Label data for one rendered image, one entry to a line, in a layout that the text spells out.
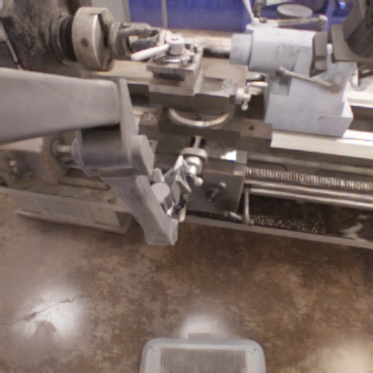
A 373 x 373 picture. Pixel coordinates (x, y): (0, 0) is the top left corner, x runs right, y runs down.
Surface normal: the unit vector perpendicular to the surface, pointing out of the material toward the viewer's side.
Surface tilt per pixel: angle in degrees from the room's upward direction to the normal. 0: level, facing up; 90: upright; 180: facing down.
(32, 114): 86
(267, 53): 86
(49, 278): 0
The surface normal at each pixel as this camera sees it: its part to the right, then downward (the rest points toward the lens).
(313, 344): -0.01, -0.63
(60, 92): 0.99, -0.06
